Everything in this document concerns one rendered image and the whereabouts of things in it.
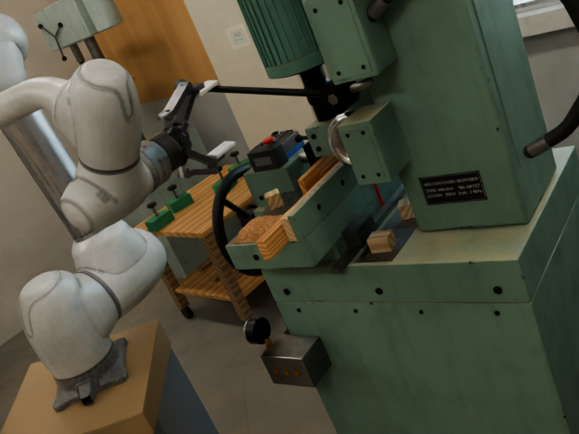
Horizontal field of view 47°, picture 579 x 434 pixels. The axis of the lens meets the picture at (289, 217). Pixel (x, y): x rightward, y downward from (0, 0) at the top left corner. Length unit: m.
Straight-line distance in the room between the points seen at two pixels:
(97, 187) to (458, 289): 0.66
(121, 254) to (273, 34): 0.65
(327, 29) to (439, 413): 0.82
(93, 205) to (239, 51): 2.08
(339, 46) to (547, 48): 1.65
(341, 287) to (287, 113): 1.81
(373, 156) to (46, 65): 3.48
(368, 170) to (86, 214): 0.49
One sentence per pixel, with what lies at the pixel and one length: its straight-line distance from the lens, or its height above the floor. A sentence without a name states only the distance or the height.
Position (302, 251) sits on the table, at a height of 0.88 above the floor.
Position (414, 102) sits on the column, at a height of 1.07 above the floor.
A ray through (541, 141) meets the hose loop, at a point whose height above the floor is 0.97.
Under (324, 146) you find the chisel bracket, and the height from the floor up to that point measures 0.99.
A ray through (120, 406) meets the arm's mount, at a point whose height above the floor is 0.66.
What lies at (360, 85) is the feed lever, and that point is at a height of 1.13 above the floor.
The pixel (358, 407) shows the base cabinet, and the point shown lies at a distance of 1.60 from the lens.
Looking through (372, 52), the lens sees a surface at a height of 1.19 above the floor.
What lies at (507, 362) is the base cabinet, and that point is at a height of 0.58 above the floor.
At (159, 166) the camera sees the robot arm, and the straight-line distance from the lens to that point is 1.23.
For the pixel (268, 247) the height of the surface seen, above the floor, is 0.92.
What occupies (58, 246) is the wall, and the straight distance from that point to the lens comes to 4.40.
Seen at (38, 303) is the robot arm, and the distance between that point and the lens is 1.56.
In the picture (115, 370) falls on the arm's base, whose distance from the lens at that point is 1.64.
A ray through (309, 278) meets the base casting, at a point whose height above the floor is 0.77.
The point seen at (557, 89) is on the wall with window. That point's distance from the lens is 2.76.
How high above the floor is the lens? 1.39
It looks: 21 degrees down
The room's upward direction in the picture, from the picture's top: 24 degrees counter-clockwise
